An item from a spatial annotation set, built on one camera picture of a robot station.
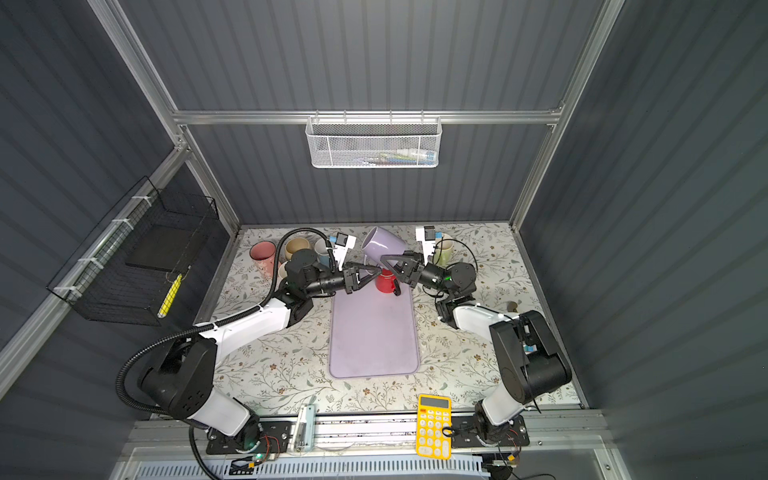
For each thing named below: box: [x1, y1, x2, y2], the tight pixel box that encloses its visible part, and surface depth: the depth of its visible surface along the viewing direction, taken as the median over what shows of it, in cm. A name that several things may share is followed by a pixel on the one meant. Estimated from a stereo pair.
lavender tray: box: [329, 281, 420, 379], surface depth 93 cm
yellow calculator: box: [416, 394, 452, 461], surface depth 75 cm
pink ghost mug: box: [249, 241, 277, 281], surface depth 101 cm
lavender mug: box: [361, 226, 407, 267], surface depth 74 cm
